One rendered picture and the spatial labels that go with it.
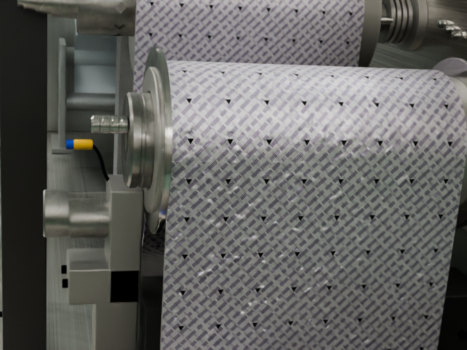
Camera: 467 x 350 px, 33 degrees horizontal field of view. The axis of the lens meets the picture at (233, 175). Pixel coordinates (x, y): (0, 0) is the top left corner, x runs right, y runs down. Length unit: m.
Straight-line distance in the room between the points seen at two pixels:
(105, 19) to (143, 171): 0.27
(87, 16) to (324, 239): 0.36
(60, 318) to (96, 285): 0.45
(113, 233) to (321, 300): 0.18
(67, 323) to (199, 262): 0.53
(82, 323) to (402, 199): 0.59
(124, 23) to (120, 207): 0.25
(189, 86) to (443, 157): 0.21
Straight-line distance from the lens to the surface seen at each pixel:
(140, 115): 0.60
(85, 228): 0.67
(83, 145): 0.69
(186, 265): 0.60
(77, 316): 1.14
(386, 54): 1.02
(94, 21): 0.84
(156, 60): 0.61
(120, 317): 0.70
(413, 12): 0.93
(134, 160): 0.60
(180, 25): 0.80
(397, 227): 0.65
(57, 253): 1.35
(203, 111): 0.58
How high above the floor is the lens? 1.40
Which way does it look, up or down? 16 degrees down
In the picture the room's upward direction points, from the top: 4 degrees clockwise
